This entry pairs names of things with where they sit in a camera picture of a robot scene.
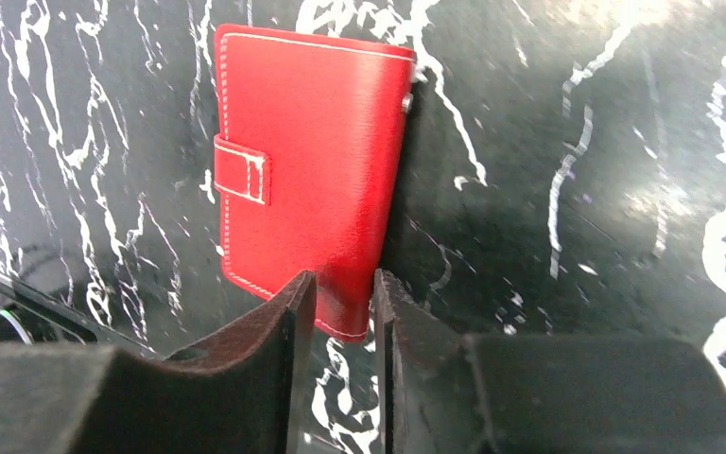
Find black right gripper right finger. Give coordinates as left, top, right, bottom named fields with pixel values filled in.
left=373, top=270, right=726, bottom=453

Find red leather card holder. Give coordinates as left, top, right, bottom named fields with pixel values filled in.
left=214, top=24, right=416, bottom=342

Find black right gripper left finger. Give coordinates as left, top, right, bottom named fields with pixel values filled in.
left=0, top=271, right=317, bottom=453

